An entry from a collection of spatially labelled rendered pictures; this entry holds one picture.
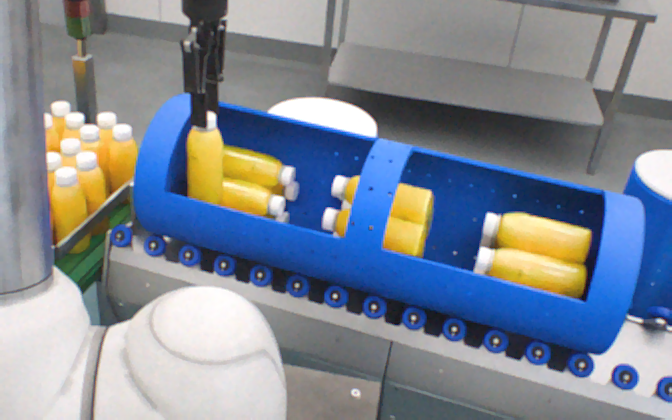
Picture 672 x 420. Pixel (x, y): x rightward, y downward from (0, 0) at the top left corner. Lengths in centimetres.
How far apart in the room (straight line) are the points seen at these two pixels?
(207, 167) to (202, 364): 70
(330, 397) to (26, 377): 44
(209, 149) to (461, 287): 50
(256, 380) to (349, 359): 72
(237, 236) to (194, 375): 66
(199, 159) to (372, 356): 49
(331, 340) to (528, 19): 348
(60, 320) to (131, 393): 9
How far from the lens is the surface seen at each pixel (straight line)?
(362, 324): 135
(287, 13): 471
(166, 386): 66
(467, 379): 136
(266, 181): 140
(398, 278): 123
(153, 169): 131
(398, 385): 140
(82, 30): 188
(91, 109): 198
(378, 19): 462
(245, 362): 66
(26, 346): 68
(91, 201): 154
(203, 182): 133
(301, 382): 100
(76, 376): 71
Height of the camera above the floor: 183
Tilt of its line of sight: 33 degrees down
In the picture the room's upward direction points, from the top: 7 degrees clockwise
